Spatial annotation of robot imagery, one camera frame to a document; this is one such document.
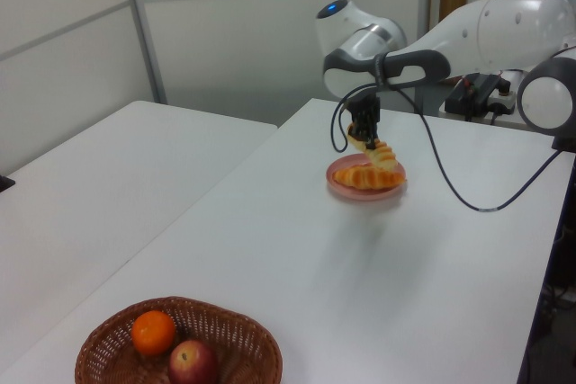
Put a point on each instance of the grey partition post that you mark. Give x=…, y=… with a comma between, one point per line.
x=144, y=29

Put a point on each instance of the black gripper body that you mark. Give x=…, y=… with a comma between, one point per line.
x=364, y=109

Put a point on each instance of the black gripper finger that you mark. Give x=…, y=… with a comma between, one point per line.
x=357, y=132
x=372, y=134

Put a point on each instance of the pale ridged bread roll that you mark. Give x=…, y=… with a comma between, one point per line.
x=383, y=157

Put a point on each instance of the toy orange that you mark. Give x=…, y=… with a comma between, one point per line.
x=154, y=332

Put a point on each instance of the black power box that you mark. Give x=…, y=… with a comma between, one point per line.
x=470, y=96

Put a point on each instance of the pink plate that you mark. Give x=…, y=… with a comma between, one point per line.
x=360, y=194

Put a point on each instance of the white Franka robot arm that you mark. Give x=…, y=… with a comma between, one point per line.
x=517, y=29

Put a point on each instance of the grey emergency stop button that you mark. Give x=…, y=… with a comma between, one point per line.
x=504, y=98

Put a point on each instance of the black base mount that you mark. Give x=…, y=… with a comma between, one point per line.
x=566, y=142

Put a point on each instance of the red toy apple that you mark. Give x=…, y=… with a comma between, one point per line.
x=193, y=363

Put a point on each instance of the brown toy croissant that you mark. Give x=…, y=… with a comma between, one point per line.
x=364, y=178

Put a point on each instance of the brown woven basket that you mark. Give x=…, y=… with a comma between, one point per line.
x=243, y=352

